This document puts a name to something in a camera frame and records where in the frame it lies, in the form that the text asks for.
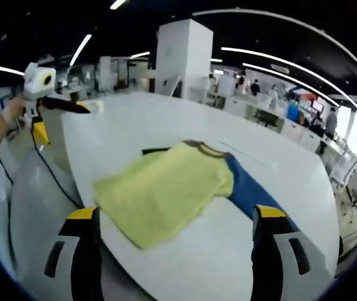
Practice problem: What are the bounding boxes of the yellow garment blue grey sleeves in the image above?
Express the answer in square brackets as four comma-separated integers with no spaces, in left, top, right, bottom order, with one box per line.
[92,140,301,250]

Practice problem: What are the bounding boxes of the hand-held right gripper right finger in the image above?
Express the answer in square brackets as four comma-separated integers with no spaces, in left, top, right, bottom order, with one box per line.
[249,204,336,301]

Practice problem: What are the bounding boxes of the blue container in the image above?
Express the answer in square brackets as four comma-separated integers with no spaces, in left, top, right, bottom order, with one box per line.
[286,102,302,122]

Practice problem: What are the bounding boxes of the white square pillar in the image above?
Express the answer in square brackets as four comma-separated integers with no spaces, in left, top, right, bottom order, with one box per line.
[155,18,214,98]

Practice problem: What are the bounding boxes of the long white counter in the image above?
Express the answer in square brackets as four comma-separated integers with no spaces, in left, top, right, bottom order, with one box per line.
[221,93,333,152]

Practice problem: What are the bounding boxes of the black office chair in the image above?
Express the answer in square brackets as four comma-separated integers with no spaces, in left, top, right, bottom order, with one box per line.
[253,109,277,128]

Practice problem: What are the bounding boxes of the black cable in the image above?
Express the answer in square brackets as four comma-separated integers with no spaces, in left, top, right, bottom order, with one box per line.
[29,125,83,209]

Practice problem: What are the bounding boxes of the white wristband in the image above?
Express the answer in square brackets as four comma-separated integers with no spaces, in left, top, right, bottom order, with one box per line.
[1,107,15,127]

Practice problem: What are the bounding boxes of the person's left hand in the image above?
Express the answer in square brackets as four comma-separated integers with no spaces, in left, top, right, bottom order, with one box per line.
[8,96,28,122]

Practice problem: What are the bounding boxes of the grey leaning panel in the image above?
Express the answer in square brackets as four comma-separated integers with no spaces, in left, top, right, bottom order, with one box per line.
[164,75,183,98]

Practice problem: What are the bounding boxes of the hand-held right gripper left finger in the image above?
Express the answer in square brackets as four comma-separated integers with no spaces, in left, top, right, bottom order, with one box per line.
[17,205,104,301]

